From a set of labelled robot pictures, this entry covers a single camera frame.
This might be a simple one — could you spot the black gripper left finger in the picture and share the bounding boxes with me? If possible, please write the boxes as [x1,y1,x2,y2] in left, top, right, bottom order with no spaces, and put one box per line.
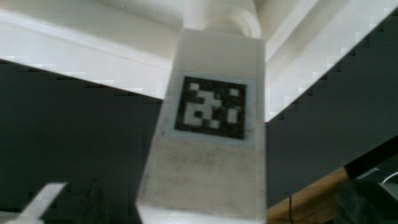
[11,183,68,224]

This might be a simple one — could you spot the white square tabletop panel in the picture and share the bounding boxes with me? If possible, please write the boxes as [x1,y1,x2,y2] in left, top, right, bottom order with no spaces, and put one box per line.
[0,0,398,118]

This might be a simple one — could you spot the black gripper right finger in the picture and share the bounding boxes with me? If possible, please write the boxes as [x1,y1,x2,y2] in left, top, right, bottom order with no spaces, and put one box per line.
[334,180,398,224]

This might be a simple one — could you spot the white table leg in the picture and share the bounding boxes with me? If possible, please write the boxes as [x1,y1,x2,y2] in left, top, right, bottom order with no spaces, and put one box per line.
[137,0,270,224]

